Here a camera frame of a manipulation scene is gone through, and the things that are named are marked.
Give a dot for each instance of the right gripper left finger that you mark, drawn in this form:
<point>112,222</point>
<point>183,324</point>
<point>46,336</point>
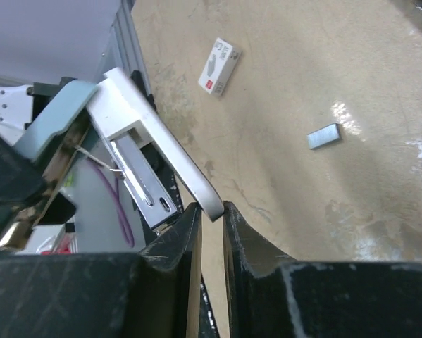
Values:
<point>152,293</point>

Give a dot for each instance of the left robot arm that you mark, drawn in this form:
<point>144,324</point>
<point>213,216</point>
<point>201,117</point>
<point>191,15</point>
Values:
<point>15,112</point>

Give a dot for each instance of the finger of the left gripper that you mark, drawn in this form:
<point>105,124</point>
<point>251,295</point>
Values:
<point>20,182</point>

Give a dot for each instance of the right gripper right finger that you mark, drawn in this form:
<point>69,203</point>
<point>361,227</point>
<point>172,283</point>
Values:
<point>271,294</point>

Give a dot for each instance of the small staple box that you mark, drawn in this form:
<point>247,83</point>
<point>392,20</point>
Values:
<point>219,67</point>

